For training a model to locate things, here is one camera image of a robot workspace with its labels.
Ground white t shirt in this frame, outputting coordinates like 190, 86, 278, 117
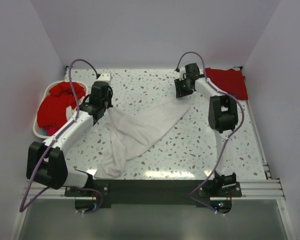
94, 100, 191, 179

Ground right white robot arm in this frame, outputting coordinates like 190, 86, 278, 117
174, 63, 239, 197

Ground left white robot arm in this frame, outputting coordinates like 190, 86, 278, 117
26, 81, 113, 196

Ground white clothes in basket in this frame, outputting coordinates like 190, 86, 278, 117
65, 103, 77, 121

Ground red clothes in basket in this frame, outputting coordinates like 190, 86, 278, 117
36, 81, 87, 137

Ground folded red t shirt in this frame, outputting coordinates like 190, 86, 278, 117
206, 67, 249, 101

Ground white perforated laundry basket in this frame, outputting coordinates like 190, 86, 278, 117
32, 80, 89, 140

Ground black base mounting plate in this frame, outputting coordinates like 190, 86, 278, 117
64, 180, 243, 213

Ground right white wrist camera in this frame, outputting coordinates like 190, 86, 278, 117
179, 69, 187, 80

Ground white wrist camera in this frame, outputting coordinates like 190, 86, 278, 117
97, 72, 112, 85
179, 69, 187, 80

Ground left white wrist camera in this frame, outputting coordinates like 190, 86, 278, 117
97, 72, 112, 85

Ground aluminium frame rail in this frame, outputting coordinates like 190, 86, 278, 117
22, 100, 290, 234

